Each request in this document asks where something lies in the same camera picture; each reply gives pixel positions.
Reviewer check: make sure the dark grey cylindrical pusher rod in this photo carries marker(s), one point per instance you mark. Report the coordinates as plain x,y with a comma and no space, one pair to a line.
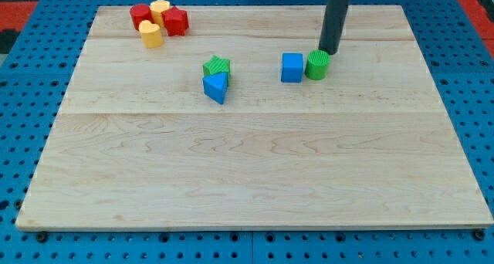
333,23

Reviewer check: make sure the green cylinder block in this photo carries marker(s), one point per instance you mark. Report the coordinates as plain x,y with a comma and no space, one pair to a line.
317,65

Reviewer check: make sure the blue cube block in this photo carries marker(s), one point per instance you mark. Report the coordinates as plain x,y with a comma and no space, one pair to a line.
292,67

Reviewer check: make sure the green star block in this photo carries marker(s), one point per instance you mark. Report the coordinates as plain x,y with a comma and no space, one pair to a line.
216,65

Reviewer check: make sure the blue triangle block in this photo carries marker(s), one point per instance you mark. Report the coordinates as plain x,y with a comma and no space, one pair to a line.
215,86

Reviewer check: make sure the light wooden board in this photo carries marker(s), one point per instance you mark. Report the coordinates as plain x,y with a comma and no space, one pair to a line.
137,146

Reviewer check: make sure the red star block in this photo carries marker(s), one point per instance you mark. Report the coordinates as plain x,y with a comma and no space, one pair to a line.
175,21

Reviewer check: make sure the yellow pentagon block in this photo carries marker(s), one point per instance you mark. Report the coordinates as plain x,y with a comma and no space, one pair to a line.
157,7

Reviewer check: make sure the yellow heart block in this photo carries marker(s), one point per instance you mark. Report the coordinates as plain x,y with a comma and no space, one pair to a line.
150,34

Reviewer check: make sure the red cylinder block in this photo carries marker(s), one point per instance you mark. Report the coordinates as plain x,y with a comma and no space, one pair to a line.
140,12

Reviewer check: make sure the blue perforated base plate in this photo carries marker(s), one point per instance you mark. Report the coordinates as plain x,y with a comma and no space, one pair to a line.
36,73

